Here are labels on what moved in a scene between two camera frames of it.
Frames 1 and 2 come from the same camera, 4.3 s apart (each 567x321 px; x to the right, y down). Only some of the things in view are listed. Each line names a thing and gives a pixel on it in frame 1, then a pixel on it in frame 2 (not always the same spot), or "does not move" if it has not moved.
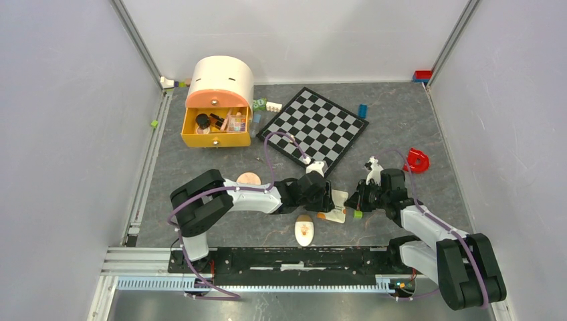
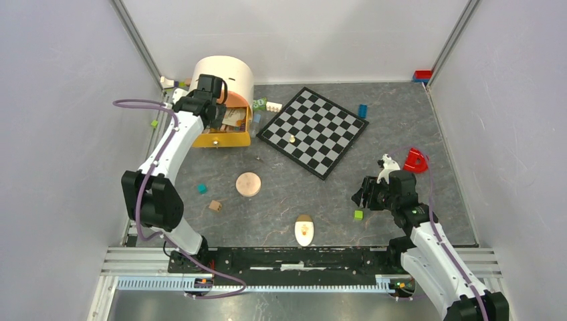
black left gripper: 325,203 to 221,110
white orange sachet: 338,212 to 235,117
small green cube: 358,215 does not move
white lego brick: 272,106 does not move
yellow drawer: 190,138 does not move
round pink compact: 249,178 does not move
